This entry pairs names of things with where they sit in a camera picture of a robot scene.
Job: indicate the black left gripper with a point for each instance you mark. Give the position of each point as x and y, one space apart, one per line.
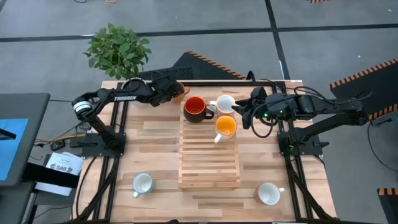
163 93

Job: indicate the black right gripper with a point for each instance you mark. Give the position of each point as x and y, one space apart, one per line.
273 107

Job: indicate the dark brown mug orange inside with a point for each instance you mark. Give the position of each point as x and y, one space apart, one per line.
196 109

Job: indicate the white mug yellow inside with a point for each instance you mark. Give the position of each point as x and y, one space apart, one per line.
225 127

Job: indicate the blue-grey mug white inside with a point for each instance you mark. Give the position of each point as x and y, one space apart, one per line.
142 183

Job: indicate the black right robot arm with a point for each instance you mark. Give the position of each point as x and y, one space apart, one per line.
329 107

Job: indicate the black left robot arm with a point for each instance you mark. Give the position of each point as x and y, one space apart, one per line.
124 98

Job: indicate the black mat hazard-striped edge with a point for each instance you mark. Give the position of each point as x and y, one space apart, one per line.
317 1
388 205
199 67
370 90

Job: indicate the wooden slatted rack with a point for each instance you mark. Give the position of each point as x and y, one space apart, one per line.
208 161

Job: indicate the potted green plant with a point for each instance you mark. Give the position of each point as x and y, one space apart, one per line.
118 53

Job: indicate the black power adapter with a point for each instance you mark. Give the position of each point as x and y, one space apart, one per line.
57 145

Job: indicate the white printed paper sheet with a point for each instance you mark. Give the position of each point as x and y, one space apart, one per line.
62 160

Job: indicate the dark grey desk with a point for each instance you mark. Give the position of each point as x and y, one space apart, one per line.
31 105

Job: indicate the blue flat panel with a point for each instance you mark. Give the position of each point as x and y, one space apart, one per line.
12 155

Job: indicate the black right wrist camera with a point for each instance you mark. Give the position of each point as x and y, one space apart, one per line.
259 92

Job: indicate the black aluminium table frame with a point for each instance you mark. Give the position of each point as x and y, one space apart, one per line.
202 83

